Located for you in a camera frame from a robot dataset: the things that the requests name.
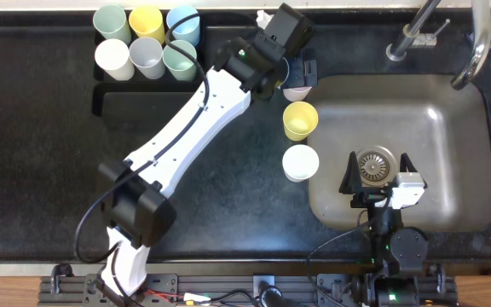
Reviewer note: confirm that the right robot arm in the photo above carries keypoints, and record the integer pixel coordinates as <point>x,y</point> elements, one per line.
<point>407,247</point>

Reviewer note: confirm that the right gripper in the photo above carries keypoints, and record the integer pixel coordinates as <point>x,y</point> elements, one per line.
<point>369,199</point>

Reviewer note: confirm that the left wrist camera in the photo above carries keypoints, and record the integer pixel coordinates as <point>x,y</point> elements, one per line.
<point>264,19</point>

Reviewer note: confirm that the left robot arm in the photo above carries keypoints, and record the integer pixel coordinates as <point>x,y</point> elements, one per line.
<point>194,123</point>

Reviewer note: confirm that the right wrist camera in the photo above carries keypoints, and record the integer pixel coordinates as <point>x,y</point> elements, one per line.
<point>407,189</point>

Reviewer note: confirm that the steel sink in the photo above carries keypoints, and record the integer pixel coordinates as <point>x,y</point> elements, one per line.
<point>433,128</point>

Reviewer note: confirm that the yellow cup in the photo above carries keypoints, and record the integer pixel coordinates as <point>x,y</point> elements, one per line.
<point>146,22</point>
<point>300,121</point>

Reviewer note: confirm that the blue cup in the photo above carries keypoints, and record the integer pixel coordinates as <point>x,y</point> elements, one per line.
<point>186,27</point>

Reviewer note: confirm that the grey cup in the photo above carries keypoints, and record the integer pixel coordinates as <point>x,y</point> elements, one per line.
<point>146,56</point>

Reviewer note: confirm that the black tray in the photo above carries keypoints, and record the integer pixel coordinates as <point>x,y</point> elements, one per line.
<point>143,87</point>

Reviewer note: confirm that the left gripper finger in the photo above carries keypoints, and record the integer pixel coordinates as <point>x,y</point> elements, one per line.
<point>304,71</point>

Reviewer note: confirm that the pink cup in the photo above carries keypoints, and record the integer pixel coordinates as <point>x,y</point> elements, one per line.
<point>296,94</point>

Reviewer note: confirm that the white cup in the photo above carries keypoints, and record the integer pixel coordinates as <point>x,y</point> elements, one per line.
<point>113,59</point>
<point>300,163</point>

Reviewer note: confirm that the green cup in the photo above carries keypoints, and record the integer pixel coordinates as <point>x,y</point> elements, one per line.
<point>111,21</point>
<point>177,64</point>

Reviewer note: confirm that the steel tap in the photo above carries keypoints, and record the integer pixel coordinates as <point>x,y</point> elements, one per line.
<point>403,40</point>

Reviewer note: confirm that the mounting rail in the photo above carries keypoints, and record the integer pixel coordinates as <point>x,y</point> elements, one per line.
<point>228,290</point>

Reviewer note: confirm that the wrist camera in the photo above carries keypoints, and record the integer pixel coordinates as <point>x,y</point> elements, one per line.
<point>407,189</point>
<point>264,19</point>

